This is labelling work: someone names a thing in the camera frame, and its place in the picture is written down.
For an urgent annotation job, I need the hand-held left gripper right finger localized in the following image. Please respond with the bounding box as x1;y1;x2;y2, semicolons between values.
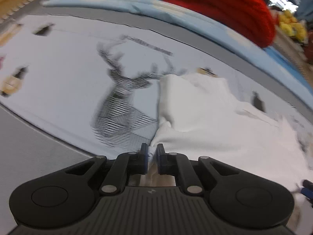
156;144;242;196

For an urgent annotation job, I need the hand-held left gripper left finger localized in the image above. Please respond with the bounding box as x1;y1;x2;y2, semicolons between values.
62;142;148;197

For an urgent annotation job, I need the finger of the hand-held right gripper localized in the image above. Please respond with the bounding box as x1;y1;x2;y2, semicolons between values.
301;179;313;207

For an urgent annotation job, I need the white long-sleeved shirt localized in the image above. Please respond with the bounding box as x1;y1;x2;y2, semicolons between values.
140;73;313;226

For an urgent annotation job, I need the deer printed sheet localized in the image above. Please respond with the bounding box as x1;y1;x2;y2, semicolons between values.
0;14;313;161

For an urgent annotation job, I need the light blue quilt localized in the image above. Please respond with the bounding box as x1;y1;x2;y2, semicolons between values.
43;0;313;108

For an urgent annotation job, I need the yellow plush toy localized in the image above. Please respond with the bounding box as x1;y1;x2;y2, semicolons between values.
278;20;308;43
281;10;297;20

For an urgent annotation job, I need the red folded blanket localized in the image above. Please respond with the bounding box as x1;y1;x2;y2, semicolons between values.
161;0;277;49

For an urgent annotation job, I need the window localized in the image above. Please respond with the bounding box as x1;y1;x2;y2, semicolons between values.
268;0;297;11

